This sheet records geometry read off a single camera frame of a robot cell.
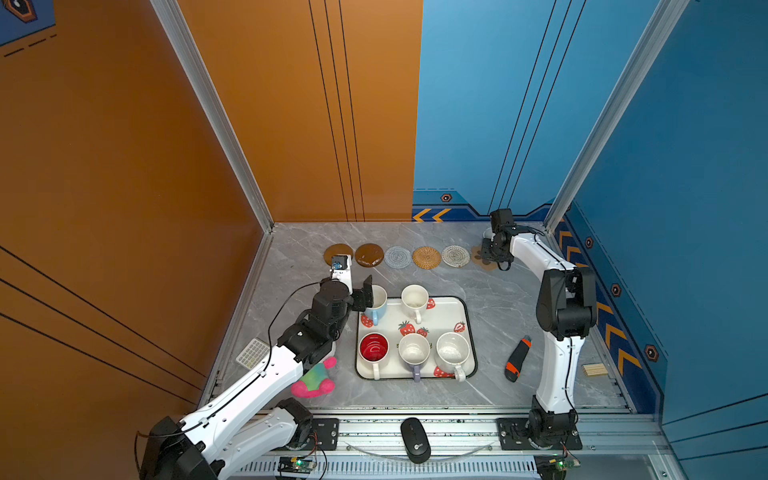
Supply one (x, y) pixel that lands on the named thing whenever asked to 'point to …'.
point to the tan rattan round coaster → (426, 257)
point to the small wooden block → (595, 369)
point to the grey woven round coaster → (397, 257)
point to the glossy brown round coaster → (369, 255)
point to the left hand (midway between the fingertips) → (357, 274)
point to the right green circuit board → (553, 466)
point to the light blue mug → (379, 303)
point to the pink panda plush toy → (315, 381)
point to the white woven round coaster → (456, 256)
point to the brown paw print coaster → (486, 264)
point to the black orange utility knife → (514, 362)
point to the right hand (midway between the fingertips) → (488, 253)
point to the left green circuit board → (295, 464)
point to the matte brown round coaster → (336, 249)
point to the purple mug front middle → (414, 350)
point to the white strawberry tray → (443, 313)
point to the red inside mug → (374, 347)
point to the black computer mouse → (416, 440)
